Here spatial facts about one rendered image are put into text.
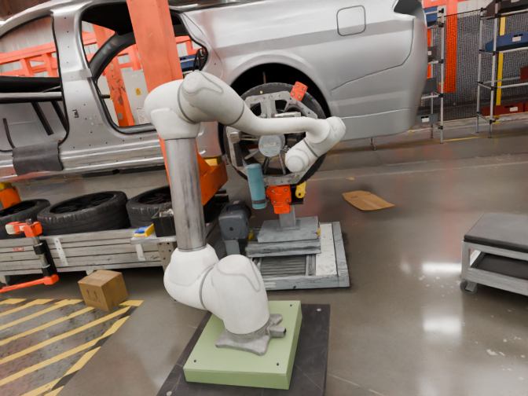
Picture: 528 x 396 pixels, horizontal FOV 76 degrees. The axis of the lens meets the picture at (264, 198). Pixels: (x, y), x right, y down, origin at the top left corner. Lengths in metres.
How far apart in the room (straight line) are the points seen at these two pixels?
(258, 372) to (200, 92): 0.81
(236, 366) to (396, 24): 2.05
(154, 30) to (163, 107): 0.96
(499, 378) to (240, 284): 1.05
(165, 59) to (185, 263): 1.19
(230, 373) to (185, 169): 0.64
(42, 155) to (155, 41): 1.58
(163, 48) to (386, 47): 1.32
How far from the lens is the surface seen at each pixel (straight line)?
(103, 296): 2.32
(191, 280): 1.16
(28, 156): 3.30
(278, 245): 2.23
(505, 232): 1.94
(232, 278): 1.03
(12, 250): 3.06
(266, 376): 1.10
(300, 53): 2.35
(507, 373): 1.68
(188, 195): 1.12
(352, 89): 2.35
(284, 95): 1.98
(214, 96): 0.99
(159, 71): 2.00
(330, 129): 1.39
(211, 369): 1.14
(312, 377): 1.14
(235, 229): 2.20
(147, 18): 2.04
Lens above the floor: 1.11
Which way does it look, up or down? 17 degrees down
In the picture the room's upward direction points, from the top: 9 degrees counter-clockwise
